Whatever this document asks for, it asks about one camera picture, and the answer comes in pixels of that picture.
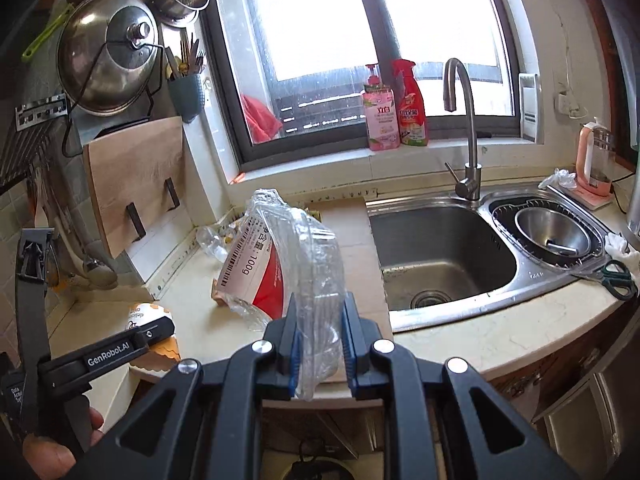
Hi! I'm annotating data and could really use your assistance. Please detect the red spray bottle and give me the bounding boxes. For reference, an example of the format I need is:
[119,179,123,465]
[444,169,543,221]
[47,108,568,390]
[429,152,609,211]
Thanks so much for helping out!
[391,59,430,148]

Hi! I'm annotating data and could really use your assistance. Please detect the white plastic bag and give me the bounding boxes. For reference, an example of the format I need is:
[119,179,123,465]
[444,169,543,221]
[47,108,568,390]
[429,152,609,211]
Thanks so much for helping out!
[539,167,579,191]

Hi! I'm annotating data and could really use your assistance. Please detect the white cloth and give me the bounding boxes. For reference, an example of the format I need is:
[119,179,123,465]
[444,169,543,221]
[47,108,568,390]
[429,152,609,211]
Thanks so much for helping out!
[605,232,634,262]

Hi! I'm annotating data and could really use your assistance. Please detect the white wall socket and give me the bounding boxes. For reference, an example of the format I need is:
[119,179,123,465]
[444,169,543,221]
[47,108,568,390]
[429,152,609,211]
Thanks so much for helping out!
[556,92,581,117]

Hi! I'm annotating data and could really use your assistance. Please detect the grey window frame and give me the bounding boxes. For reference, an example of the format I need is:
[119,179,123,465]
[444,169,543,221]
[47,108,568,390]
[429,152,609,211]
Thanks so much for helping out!
[192,0,532,177]

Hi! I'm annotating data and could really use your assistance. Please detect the steel gooseneck faucet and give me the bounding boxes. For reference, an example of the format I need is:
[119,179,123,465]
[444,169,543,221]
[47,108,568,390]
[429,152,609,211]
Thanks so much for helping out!
[442,57,484,202]

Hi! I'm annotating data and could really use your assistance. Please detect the black wire pot rack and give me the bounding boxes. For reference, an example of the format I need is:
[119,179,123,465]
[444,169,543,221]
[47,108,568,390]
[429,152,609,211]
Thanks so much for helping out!
[61,42,167,157]

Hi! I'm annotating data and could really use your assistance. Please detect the stainless steel double sink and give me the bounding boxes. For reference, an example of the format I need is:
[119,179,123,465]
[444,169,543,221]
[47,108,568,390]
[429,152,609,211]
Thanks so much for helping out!
[365,180,626,334]

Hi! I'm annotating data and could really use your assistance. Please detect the orange white paper snack packet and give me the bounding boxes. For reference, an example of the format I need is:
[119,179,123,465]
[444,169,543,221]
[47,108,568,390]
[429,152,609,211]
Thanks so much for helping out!
[127,302,182,375]

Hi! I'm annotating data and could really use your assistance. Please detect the pink glass jug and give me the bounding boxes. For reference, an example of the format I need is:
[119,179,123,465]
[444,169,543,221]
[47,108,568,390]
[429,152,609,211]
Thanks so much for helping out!
[575,117,615,211]

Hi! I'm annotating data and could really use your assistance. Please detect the clear plastic food container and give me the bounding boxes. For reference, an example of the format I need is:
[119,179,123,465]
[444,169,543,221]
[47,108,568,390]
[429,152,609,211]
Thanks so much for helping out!
[219,188,349,402]

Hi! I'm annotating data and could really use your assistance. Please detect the chopsticks and cutlery bundle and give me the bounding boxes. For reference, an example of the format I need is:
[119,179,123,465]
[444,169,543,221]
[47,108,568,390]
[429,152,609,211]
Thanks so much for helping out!
[165,32,207,81]

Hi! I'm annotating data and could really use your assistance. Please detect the brown cardboard sheet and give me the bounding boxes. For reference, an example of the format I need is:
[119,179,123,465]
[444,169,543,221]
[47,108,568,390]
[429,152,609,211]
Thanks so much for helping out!
[300,197,394,387]

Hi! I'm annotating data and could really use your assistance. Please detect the steel hook rail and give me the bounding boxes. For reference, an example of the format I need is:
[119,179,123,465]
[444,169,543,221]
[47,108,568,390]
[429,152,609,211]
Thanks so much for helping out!
[14,92,71,132]

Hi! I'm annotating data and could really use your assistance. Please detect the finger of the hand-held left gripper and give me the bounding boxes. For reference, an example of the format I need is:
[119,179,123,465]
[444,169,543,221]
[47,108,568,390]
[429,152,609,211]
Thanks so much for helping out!
[14,227,55,367]
[127,319,177,358]

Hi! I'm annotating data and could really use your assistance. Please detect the person's left hand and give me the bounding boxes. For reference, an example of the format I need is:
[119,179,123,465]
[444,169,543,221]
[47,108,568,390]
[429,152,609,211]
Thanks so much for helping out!
[22,406,107,480]

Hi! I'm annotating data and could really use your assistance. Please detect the grey metal cabinet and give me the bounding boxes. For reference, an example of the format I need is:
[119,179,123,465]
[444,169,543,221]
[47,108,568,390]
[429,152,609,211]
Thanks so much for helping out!
[535,360,640,480]

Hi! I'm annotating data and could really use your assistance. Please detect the steel pot lid on rack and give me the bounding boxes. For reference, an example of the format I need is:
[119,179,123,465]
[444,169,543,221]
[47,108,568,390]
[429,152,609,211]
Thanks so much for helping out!
[56,0,166,119]

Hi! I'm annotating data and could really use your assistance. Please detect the black handled scissors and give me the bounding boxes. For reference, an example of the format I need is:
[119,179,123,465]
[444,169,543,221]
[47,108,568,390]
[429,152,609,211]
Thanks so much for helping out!
[597,259,639,302]

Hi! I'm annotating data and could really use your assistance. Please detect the steel bowl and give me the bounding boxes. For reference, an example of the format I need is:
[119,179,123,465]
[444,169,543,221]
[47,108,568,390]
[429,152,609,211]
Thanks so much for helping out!
[515,207,591,269]

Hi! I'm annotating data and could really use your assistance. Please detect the black mesh shelf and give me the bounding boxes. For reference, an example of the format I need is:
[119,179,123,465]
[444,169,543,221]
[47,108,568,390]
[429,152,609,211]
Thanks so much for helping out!
[0,110,66,189]

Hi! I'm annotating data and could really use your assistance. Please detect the red cloth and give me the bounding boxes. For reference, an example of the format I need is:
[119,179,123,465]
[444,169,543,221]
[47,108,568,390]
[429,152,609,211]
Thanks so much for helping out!
[241,94,284,142]

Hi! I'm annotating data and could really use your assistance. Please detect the black sink drain basket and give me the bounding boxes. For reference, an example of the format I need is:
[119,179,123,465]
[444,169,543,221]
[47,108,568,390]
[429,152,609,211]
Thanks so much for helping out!
[487,195,614,277]

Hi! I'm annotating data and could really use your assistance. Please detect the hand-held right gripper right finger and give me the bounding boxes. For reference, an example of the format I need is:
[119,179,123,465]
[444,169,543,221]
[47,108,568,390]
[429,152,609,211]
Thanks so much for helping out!
[341,294,586,480]

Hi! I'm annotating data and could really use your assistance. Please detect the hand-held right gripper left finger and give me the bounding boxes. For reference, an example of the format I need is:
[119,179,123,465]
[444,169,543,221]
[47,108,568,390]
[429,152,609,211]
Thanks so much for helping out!
[65,305,303,480]

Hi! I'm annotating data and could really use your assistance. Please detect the steel soup ladle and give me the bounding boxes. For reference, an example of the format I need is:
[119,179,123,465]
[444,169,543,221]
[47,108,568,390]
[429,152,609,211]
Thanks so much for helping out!
[79,237,119,292]

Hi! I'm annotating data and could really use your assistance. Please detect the pink soap pump bottle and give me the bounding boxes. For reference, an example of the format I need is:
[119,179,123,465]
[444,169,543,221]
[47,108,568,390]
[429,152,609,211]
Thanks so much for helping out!
[362,64,401,151]

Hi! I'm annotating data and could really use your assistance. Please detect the wooden cutting board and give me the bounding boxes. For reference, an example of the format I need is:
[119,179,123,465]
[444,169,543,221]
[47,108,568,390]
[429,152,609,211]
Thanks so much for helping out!
[82,116,194,259]

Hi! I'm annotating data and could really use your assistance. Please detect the steel electric kettle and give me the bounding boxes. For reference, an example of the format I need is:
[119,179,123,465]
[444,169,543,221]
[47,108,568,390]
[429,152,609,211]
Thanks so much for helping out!
[625,170,640,242]

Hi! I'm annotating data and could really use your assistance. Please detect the green handled utensil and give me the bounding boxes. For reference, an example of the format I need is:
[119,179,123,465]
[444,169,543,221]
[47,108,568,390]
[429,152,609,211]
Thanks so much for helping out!
[20,4,76,59]

